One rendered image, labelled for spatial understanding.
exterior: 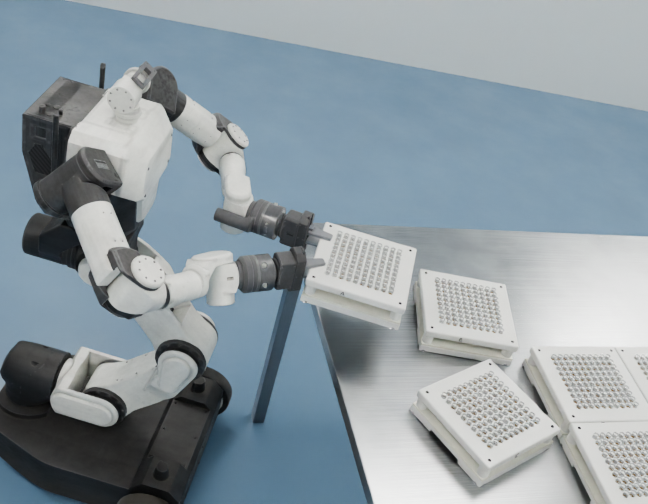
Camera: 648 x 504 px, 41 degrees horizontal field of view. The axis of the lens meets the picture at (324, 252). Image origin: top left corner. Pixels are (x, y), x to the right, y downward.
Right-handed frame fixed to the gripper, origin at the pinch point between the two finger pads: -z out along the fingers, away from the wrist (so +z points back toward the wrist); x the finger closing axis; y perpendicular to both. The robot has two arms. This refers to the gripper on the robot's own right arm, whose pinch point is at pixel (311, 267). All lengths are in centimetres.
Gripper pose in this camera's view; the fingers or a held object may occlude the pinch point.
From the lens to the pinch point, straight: 211.7
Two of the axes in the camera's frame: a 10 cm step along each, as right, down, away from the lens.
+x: -1.9, 7.7, 6.1
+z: -9.2, 0.9, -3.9
